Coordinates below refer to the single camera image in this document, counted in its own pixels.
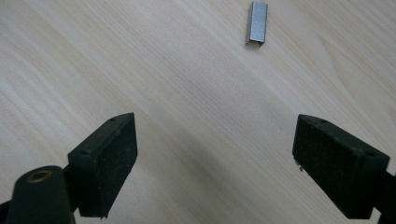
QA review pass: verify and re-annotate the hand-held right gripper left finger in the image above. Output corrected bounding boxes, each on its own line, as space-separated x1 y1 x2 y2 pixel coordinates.
67 112 138 219

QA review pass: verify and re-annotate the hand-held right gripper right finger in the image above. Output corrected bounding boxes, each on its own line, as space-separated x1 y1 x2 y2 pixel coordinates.
291 113 390 220

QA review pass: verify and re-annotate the silver staple strip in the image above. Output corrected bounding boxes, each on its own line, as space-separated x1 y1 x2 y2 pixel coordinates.
245 1 269 48

